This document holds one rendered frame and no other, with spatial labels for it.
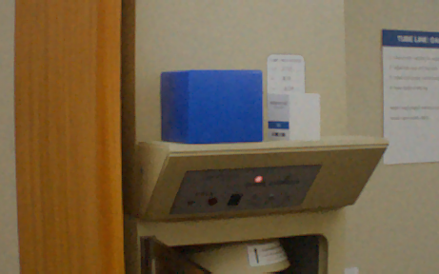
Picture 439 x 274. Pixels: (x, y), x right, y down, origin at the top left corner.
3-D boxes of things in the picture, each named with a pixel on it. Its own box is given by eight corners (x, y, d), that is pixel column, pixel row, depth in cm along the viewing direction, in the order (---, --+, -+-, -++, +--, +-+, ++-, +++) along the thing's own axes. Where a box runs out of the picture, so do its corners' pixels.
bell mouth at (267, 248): (153, 260, 149) (152, 225, 149) (257, 252, 156) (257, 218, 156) (199, 280, 133) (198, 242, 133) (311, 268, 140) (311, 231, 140)
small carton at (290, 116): (268, 139, 131) (267, 93, 130) (297, 137, 133) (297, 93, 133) (289, 140, 127) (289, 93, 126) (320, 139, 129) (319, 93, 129)
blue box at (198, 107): (159, 141, 128) (159, 71, 127) (229, 138, 132) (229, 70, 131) (189, 145, 119) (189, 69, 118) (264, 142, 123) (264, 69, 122)
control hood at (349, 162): (135, 218, 127) (133, 141, 127) (348, 203, 141) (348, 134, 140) (168, 229, 117) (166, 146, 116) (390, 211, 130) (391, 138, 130)
